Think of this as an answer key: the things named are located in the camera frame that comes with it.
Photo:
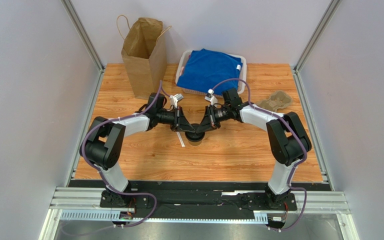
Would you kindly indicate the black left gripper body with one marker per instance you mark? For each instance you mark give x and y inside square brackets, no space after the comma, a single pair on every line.
[177,112]

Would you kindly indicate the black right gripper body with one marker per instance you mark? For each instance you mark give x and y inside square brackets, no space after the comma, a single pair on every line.
[210,116]

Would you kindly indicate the black plastic cup lid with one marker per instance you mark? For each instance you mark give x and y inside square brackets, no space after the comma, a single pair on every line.
[194,135]

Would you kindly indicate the brown paper coffee cup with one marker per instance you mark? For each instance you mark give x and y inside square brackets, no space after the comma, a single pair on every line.
[194,142]

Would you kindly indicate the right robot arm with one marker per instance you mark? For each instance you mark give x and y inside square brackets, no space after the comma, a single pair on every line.
[288,140]

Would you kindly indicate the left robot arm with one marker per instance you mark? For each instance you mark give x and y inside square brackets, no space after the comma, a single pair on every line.
[101,148]

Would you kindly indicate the white wrapped straw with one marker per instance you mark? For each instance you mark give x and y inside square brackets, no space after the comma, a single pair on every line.
[181,139]

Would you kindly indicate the blue folded cloth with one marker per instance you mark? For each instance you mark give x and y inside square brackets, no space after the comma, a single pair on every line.
[212,70]

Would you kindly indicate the cardboard cup carrier tray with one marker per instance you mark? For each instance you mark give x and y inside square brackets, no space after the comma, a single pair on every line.
[277,100]

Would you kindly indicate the white plastic basket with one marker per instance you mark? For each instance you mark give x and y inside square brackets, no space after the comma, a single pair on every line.
[243,76]

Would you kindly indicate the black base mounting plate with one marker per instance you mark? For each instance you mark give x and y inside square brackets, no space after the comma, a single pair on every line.
[198,200]

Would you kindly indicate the brown paper bag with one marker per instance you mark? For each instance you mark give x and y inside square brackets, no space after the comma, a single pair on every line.
[144,55]

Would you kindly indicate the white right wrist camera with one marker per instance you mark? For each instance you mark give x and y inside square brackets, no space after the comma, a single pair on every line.
[210,97]

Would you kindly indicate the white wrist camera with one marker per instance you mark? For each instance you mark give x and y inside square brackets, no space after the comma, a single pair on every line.
[210,97]
[175,99]

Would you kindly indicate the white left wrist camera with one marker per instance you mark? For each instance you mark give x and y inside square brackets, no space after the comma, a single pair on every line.
[175,99]

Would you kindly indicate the aluminium frame rail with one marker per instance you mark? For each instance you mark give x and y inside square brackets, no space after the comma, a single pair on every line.
[326,211]

